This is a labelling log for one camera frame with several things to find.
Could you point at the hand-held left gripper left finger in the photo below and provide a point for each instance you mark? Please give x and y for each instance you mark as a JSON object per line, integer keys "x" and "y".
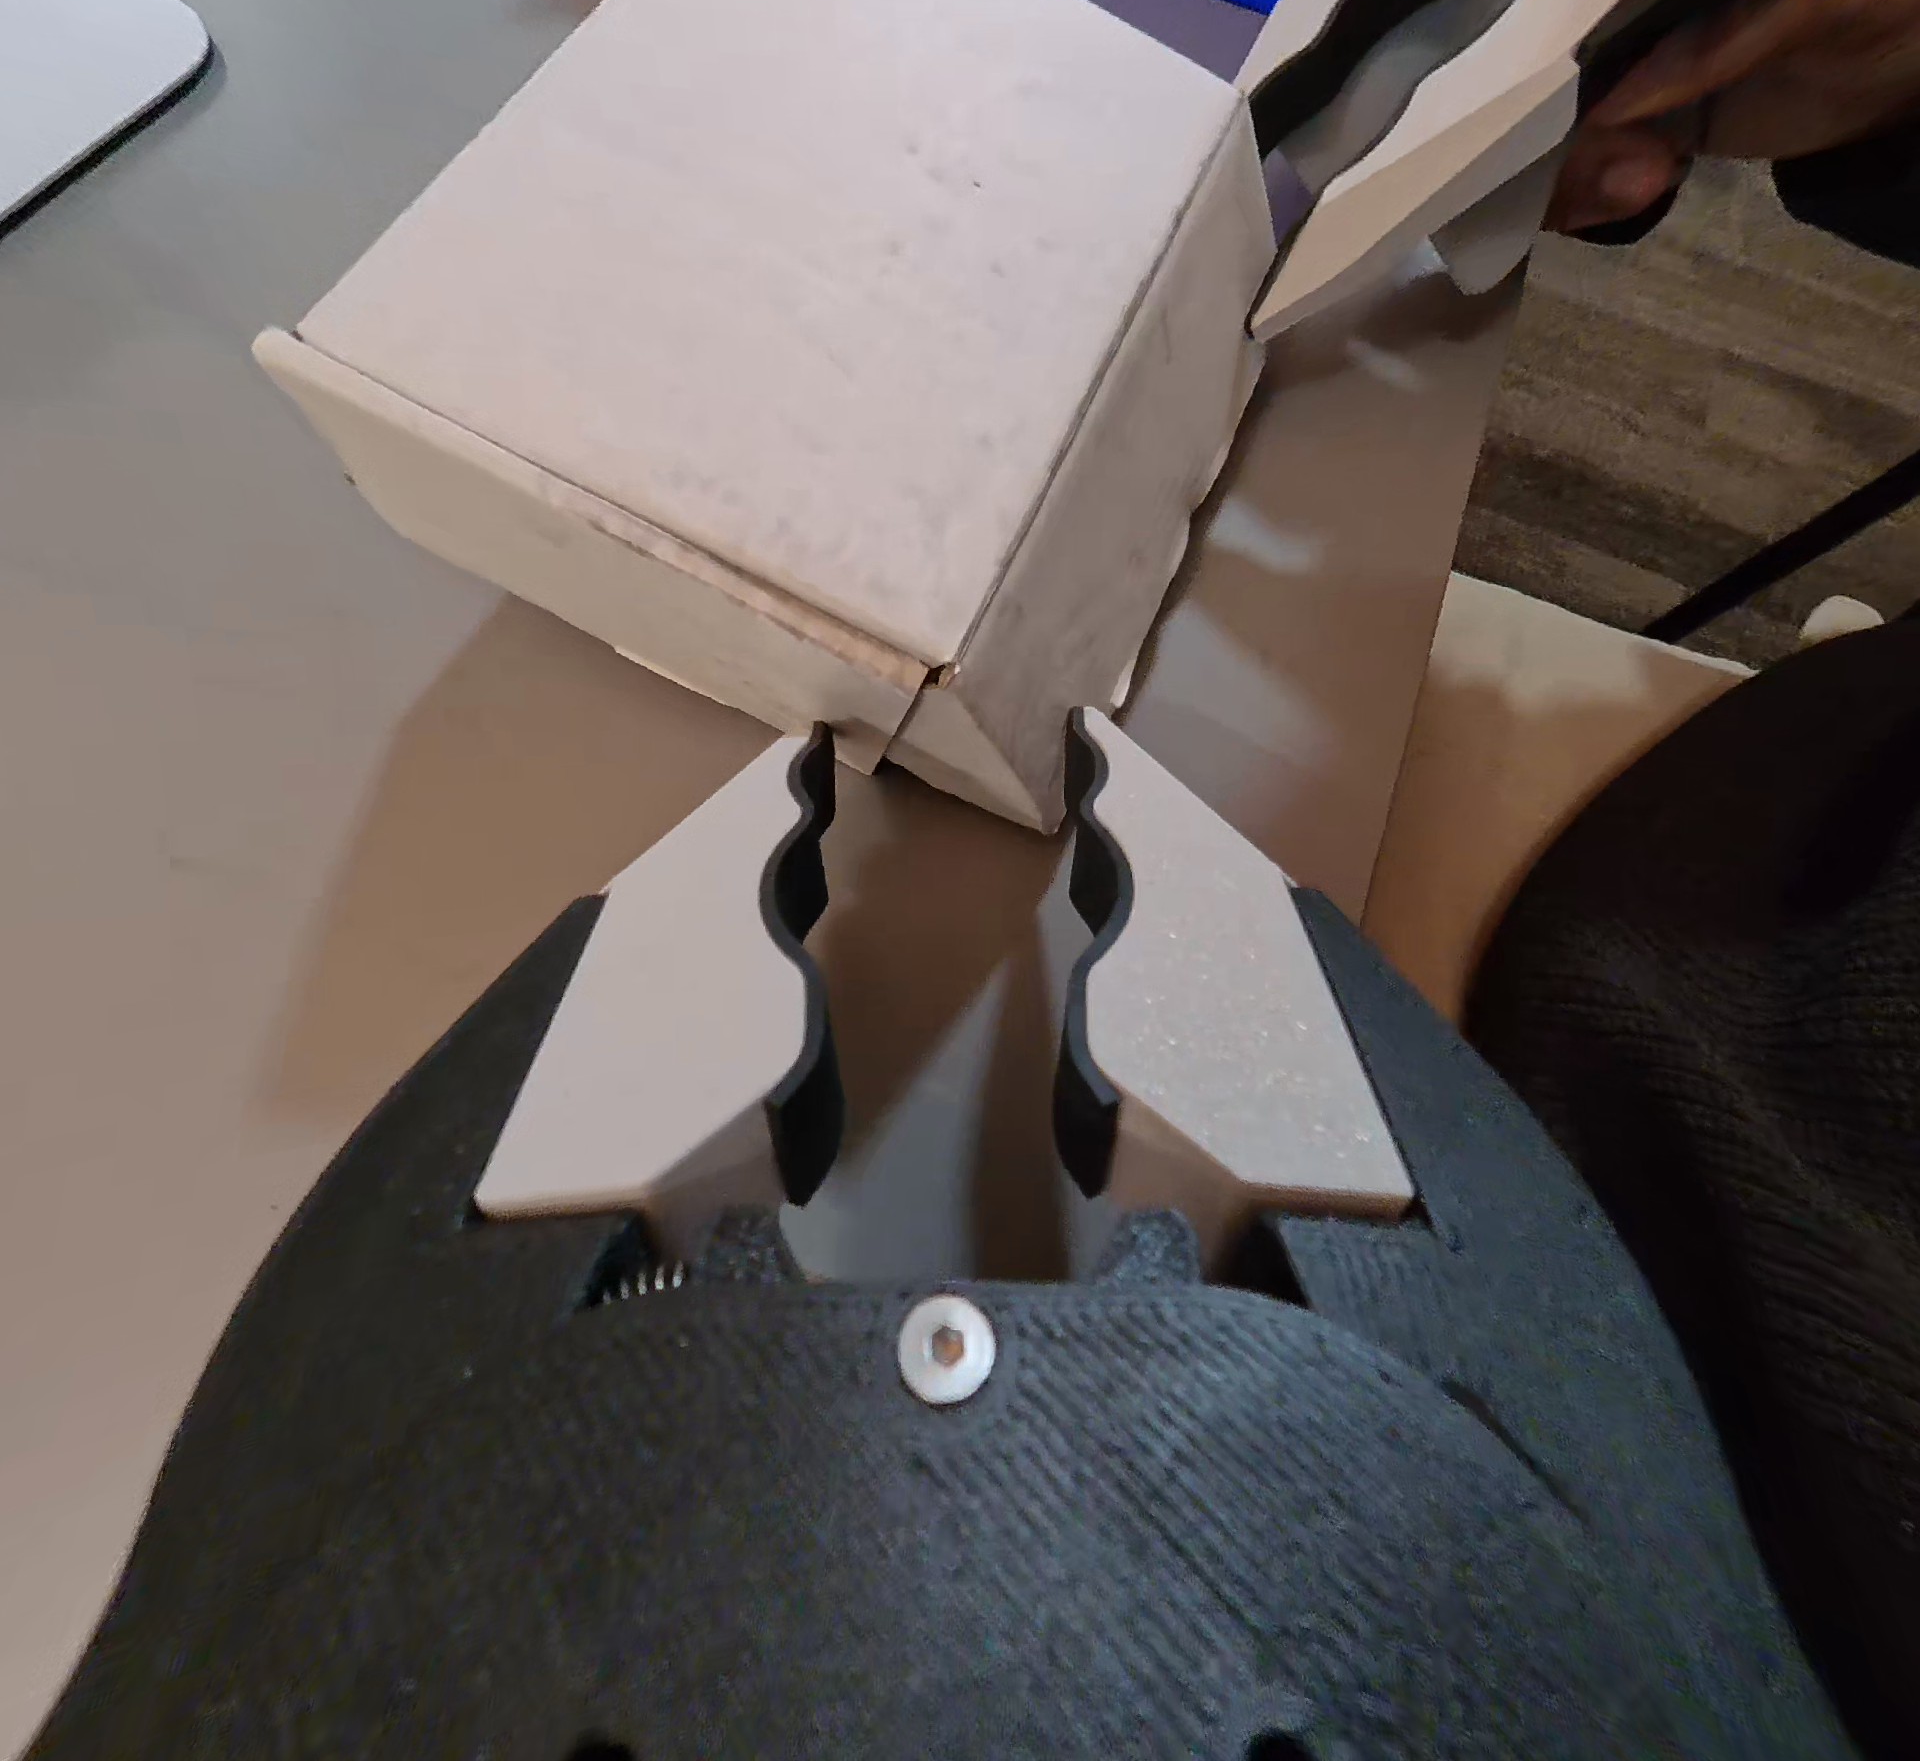
{"x": 659, "y": 1042}

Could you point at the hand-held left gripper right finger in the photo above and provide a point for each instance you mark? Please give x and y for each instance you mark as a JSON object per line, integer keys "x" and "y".
{"x": 1245, "y": 1042}

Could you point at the white cardboard mailer box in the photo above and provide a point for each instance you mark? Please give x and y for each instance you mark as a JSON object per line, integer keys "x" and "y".
{"x": 809, "y": 261}

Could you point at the grey desk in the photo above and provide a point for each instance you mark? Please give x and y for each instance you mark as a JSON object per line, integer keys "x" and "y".
{"x": 225, "y": 591}

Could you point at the person's right hand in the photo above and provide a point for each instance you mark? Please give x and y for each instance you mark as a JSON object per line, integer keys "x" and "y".
{"x": 1800, "y": 68}

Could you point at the person's black sweater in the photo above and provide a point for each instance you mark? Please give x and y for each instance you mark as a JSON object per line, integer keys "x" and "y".
{"x": 1724, "y": 1042}

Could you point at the black office chair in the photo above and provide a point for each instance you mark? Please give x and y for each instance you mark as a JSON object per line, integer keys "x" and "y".
{"x": 1786, "y": 554}

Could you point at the white document stand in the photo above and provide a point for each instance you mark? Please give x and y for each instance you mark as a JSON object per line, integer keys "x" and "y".
{"x": 75, "y": 51}

